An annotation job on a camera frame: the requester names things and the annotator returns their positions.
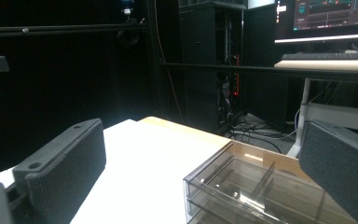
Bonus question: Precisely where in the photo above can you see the black metal frame rail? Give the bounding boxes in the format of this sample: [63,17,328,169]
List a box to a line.
[159,61,358,84]

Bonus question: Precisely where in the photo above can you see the clear smoky plastic drawer organizer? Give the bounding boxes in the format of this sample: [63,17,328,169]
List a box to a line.
[182,140,358,224]

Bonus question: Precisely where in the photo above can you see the black computer tower cabinet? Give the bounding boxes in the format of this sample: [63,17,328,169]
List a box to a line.
[177,0,249,133]

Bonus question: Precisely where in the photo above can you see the white desk with light top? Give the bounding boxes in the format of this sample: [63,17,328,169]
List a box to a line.
[273,59,358,158]

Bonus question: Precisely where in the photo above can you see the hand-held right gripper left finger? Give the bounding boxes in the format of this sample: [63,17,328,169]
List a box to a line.
[12,118,107,224]

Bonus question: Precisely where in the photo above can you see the thin hanging cable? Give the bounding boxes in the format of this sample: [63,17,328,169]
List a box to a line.
[152,0,185,124]

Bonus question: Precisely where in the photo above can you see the computer monitor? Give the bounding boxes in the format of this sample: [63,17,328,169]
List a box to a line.
[274,0,358,45]

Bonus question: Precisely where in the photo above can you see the bundle of floor cables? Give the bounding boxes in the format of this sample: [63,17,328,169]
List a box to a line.
[218,111,301,154]

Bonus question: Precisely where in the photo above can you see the black keyboard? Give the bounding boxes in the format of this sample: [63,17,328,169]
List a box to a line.
[281,51,358,62]

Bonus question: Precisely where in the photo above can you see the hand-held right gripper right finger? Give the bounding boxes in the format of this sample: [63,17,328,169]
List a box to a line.
[297,119,358,224]

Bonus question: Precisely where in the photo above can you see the red power strip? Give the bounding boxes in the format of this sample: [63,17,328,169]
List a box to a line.
[233,54,241,97]

